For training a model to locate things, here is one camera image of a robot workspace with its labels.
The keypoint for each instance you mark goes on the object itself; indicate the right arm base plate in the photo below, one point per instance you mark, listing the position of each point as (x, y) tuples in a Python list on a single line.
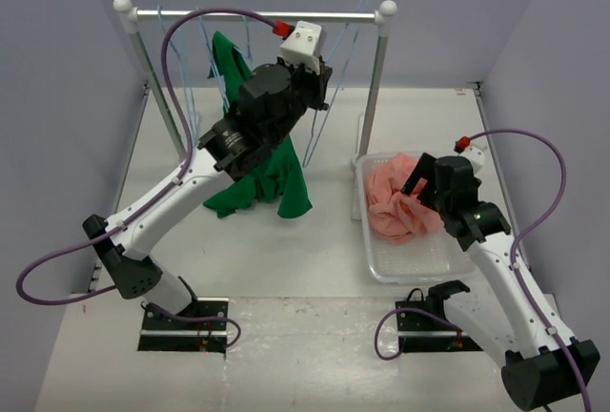
[(420, 334)]

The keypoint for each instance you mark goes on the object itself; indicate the metal clothes rack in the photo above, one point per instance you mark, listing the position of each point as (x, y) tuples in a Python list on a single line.
[(130, 16)]

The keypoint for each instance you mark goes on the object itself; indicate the clear plastic basket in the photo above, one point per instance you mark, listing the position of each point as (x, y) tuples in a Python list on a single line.
[(424, 261)]

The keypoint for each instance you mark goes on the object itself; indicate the empty blue hanger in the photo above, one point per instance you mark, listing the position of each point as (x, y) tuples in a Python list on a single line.
[(210, 49), (183, 67)]

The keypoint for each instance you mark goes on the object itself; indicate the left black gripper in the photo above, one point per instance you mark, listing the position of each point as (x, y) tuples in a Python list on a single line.
[(320, 81)]

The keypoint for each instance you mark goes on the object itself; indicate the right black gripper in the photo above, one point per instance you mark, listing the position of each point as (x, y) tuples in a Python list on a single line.
[(426, 169)]

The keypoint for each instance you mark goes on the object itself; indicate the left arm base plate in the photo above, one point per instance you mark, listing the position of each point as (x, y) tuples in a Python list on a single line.
[(159, 333)]

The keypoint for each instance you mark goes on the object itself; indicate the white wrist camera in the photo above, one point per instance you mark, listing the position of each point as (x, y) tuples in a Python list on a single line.
[(303, 46), (475, 156)]

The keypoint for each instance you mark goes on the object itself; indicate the blue hanger with green shirt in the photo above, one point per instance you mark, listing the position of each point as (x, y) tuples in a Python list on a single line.
[(248, 38)]

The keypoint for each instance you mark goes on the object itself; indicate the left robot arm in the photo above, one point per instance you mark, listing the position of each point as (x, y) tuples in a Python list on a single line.
[(268, 106)]

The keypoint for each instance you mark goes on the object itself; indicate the pink t shirt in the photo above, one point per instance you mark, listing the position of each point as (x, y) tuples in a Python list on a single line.
[(393, 216)]

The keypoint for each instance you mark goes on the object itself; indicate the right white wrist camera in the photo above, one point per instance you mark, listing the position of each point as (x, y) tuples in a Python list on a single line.
[(475, 156)]

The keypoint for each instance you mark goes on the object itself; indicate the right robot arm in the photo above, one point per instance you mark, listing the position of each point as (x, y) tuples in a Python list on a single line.
[(540, 359)]

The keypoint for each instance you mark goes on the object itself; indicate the green t shirt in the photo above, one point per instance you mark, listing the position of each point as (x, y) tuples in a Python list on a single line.
[(280, 178)]

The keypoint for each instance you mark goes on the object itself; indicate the blue hanger of pink shirt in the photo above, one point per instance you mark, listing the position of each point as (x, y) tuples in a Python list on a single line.
[(347, 39)]

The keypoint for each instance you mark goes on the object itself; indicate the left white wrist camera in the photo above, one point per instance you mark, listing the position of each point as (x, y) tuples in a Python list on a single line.
[(303, 46)]

